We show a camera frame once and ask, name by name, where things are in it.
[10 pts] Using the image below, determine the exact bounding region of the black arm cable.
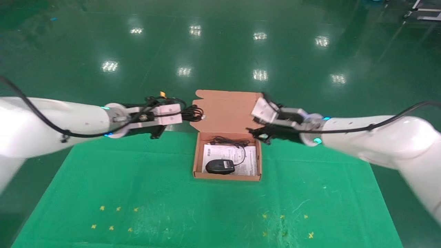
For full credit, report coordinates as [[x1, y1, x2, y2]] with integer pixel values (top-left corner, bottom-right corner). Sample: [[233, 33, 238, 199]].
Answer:
[[302, 101, 441, 135], [0, 76, 159, 138]]

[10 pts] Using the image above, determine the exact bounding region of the brown cardboard box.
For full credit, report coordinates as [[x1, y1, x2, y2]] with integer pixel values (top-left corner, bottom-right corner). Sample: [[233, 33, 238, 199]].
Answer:
[[192, 89, 264, 182]]

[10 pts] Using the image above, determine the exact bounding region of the green table cloth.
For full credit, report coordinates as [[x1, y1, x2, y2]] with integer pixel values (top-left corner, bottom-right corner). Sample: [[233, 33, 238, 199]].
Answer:
[[10, 132, 404, 248]]

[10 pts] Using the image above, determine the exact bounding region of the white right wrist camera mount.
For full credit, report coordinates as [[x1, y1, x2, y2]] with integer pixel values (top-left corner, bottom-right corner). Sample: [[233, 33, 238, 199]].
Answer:
[[250, 97, 309, 128]]

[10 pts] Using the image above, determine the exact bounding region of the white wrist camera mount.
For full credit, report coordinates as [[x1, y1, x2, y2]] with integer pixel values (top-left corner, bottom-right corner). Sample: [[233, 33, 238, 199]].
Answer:
[[126, 103, 183, 127], [250, 97, 309, 128]]

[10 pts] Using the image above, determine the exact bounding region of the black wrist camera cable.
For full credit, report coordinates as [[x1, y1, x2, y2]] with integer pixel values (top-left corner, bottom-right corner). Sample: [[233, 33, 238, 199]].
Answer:
[[122, 96, 187, 114]]

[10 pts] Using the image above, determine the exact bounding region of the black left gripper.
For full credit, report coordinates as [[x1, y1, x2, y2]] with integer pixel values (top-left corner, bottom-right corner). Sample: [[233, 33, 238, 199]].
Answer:
[[149, 124, 166, 140]]

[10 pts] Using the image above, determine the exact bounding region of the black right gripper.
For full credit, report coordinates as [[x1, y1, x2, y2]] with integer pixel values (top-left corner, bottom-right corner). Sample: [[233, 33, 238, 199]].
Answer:
[[246, 122, 304, 144]]

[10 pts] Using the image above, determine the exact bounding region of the white paper manual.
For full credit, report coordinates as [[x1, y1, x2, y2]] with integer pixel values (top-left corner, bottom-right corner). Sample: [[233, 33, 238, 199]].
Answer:
[[202, 144, 258, 176]]

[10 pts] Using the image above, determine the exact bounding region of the white metal table frame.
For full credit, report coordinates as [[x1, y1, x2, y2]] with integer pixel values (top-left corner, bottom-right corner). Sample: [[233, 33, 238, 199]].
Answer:
[[404, 0, 441, 21]]

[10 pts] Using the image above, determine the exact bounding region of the black data cable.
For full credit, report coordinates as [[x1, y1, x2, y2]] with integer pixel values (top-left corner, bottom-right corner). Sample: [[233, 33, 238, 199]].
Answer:
[[181, 105, 205, 123]]

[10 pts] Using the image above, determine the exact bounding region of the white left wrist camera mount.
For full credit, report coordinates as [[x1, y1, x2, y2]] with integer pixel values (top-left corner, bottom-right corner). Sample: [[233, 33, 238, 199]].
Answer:
[[126, 103, 183, 127]]

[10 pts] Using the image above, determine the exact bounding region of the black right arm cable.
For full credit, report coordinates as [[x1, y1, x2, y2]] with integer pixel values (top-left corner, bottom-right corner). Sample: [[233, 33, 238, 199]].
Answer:
[[302, 101, 441, 135]]

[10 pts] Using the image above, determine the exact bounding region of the black wired computer mouse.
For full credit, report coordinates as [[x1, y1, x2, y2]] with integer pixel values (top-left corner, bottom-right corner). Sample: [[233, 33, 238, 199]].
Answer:
[[205, 136, 251, 175]]

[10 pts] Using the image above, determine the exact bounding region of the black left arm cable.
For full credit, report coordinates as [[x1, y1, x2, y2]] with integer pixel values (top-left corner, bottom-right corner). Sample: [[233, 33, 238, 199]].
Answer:
[[0, 76, 159, 138]]

